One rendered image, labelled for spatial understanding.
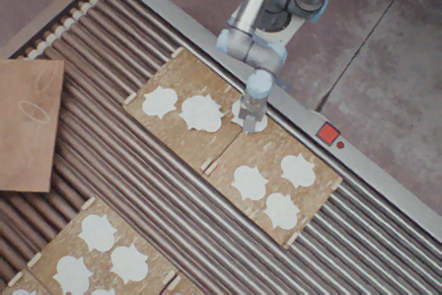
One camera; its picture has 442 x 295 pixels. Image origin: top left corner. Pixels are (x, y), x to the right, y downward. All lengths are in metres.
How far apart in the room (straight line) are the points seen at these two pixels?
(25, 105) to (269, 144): 0.92
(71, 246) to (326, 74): 1.92
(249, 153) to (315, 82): 1.29
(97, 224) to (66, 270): 0.19
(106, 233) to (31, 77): 0.64
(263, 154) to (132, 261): 0.62
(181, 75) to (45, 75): 0.52
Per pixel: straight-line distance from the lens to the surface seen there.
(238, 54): 1.53
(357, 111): 3.05
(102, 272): 1.80
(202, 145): 1.84
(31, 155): 1.81
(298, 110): 1.95
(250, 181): 1.81
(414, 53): 3.36
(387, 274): 1.92
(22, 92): 1.91
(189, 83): 1.92
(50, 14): 2.14
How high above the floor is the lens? 2.70
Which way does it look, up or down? 72 degrees down
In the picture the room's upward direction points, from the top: 10 degrees clockwise
